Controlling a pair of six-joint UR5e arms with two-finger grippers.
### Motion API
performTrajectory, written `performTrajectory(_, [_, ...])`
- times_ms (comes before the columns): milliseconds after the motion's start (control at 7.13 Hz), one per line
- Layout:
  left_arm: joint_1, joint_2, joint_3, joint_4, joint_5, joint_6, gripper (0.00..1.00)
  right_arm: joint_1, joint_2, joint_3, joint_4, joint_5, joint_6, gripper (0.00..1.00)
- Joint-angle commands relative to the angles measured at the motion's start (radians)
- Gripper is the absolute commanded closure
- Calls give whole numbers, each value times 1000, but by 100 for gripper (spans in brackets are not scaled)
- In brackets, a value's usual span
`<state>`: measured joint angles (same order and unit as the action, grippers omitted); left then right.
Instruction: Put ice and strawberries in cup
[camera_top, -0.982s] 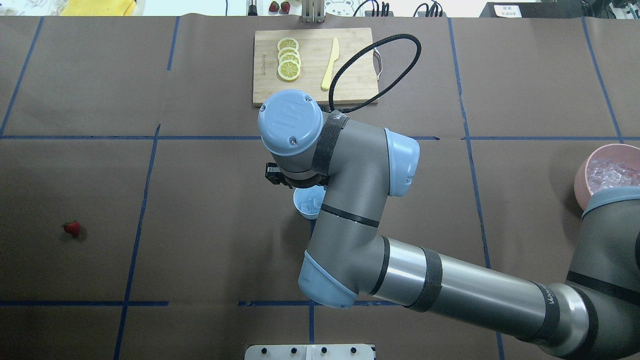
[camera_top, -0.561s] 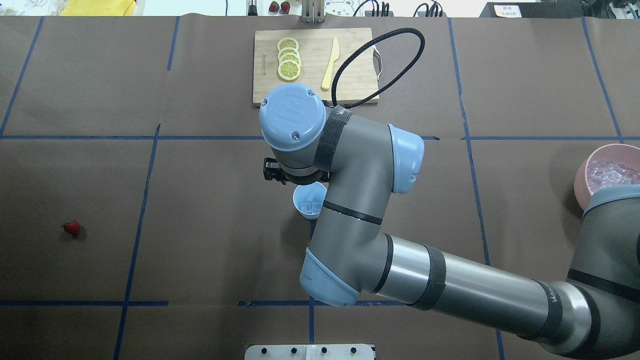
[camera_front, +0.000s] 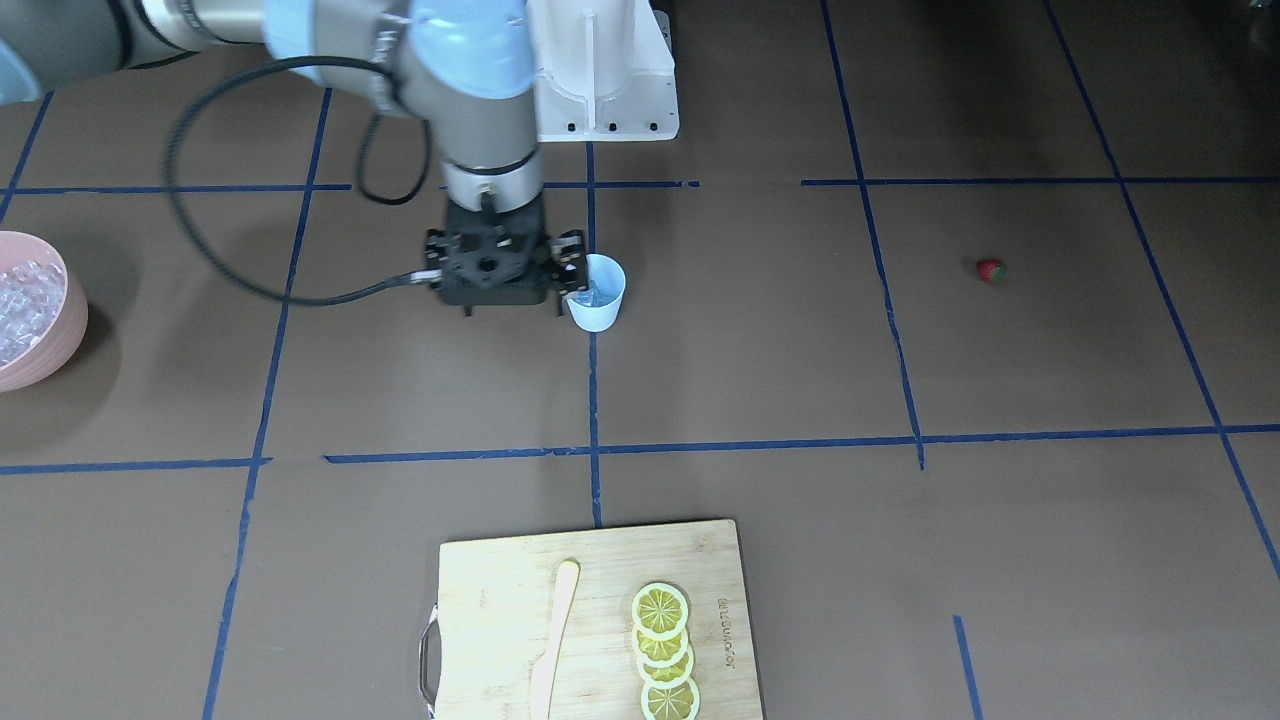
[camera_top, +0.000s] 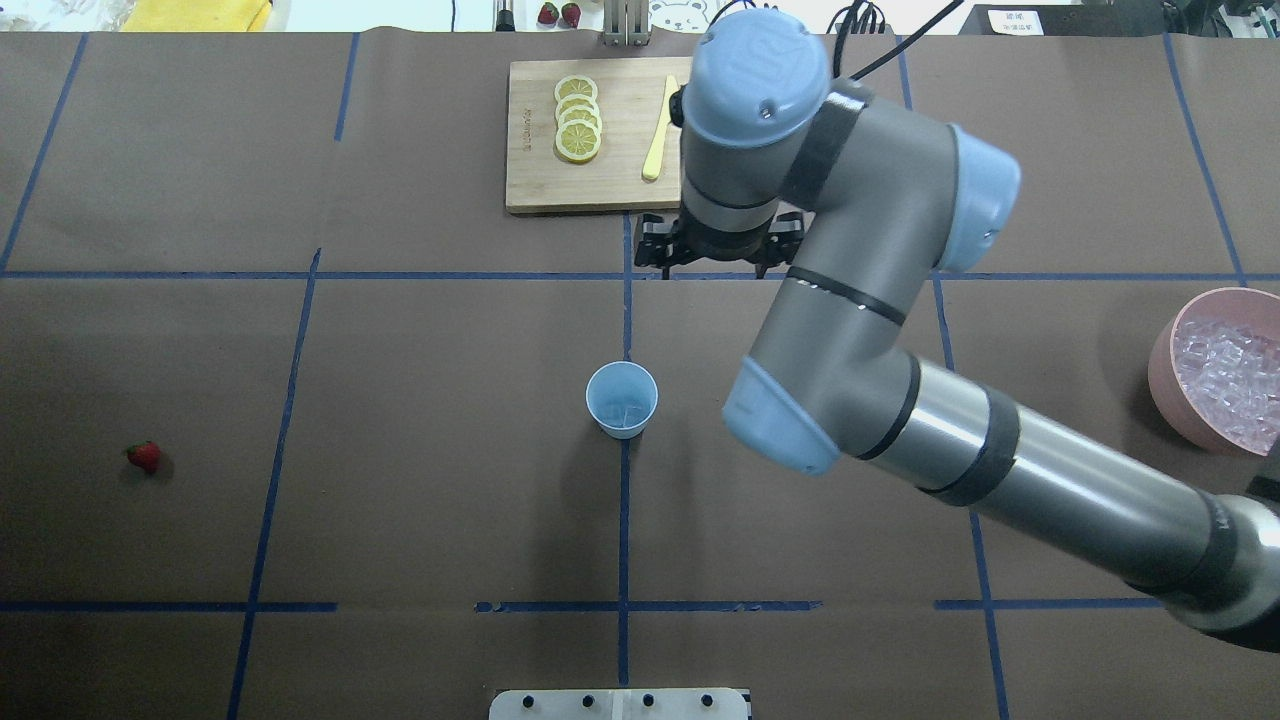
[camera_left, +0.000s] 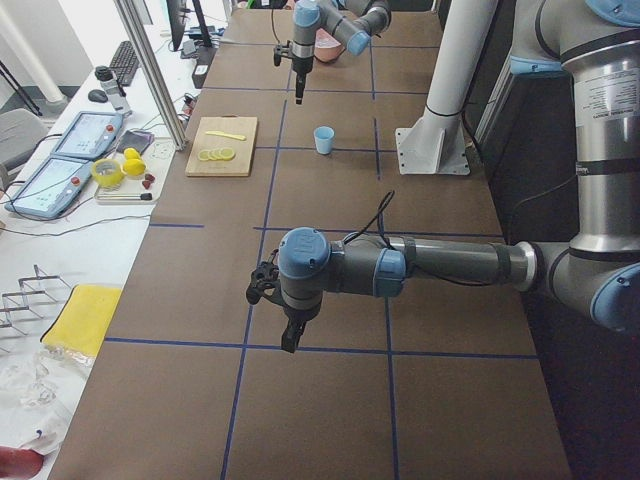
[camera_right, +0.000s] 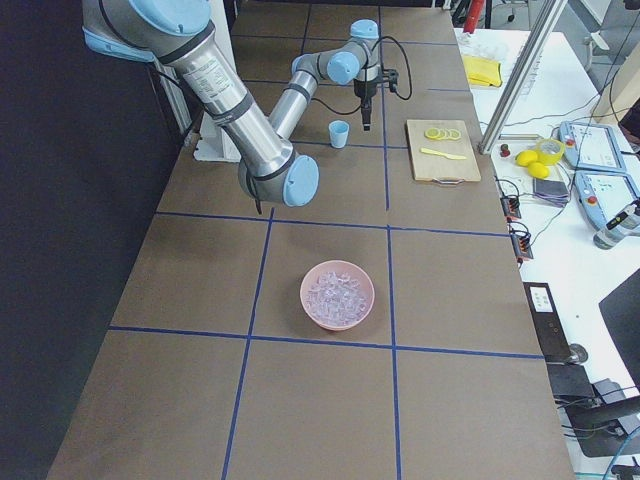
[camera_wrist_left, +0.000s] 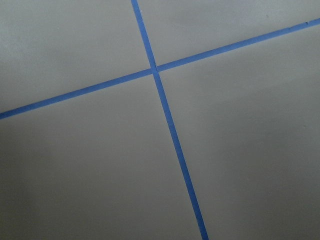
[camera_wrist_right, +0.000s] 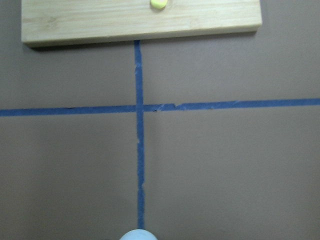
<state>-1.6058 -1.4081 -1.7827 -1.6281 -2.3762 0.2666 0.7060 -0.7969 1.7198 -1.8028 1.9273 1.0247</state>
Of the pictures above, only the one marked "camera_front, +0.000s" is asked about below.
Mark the lemon slice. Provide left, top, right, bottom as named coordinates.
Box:
left=631, top=582, right=690, bottom=641
left=636, top=648, right=696, bottom=689
left=640, top=679, right=701, bottom=720
left=631, top=629, right=689, bottom=669

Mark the clear ice cubes pile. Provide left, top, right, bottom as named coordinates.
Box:
left=1, top=260, right=68, bottom=366

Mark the red strawberry on table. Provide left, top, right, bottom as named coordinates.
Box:
left=975, top=258, right=1007, bottom=284

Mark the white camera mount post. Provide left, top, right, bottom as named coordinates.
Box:
left=527, top=1, right=681, bottom=143

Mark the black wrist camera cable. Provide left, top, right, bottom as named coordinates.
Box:
left=164, top=55, right=443, bottom=307

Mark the bamboo cutting board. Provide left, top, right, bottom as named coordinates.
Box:
left=420, top=519, right=765, bottom=719

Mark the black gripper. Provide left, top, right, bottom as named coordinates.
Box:
left=445, top=200, right=589, bottom=316

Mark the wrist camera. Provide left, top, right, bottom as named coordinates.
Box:
left=424, top=228, right=550, bottom=316

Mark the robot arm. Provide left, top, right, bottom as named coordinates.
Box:
left=1, top=1, right=590, bottom=313

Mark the pink bowl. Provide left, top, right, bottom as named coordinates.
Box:
left=1, top=231, right=88, bottom=393

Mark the light blue plastic cup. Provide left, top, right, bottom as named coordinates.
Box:
left=566, top=254, right=627, bottom=333

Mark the yellow plastic knife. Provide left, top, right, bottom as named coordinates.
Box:
left=527, top=559, right=580, bottom=719

